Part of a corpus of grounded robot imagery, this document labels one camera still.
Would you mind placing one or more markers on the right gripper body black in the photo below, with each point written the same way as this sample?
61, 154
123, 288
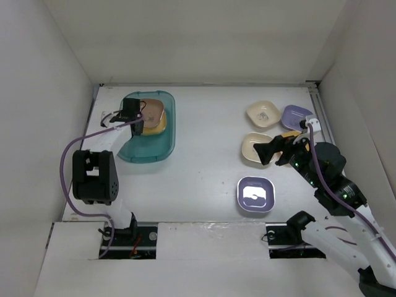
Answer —
298, 155

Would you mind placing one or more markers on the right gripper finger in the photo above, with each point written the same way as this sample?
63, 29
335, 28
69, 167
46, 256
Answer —
283, 159
266, 151

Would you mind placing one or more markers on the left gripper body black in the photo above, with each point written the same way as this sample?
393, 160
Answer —
140, 129

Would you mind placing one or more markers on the cream panda plate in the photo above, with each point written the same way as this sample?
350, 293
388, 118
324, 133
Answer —
263, 114
249, 140

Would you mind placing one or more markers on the small yellow panda plate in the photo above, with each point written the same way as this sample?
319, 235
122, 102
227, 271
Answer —
291, 134

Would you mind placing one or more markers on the purple panda plate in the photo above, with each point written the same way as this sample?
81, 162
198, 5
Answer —
292, 116
255, 194

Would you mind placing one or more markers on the large yellow panda plate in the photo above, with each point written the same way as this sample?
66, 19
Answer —
149, 130

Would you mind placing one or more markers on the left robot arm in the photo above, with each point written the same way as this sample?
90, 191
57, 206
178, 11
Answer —
94, 174

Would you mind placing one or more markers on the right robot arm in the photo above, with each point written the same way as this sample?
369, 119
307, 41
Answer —
372, 262

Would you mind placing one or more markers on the teal plastic bin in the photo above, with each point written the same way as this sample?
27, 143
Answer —
149, 149

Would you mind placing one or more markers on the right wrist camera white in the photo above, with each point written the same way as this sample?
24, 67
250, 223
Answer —
310, 121

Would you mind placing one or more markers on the aluminium rail right edge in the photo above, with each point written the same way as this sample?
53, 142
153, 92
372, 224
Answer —
320, 111

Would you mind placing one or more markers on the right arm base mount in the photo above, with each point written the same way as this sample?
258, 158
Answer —
282, 244

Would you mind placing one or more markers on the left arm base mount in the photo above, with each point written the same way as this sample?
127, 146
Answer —
140, 246

